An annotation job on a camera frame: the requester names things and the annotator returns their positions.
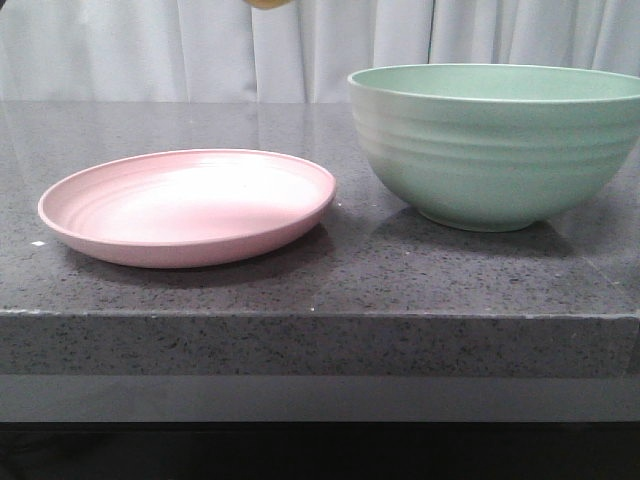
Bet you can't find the yellow banana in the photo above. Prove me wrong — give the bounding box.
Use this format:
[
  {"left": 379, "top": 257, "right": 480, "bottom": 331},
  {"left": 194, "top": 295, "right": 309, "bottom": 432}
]
[{"left": 246, "top": 0, "right": 292, "bottom": 10}]

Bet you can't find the pink plate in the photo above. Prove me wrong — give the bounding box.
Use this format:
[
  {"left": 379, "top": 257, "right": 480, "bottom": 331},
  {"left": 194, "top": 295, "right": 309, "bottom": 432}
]
[{"left": 38, "top": 149, "right": 337, "bottom": 269}]

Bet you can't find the green bowl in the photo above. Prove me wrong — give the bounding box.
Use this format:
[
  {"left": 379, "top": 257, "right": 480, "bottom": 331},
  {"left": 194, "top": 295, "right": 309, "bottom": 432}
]
[{"left": 348, "top": 63, "right": 639, "bottom": 232}]

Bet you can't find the white curtain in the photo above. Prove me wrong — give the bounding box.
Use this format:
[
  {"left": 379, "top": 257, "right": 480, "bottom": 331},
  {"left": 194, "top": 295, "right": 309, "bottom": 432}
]
[{"left": 1, "top": 1, "right": 639, "bottom": 103}]

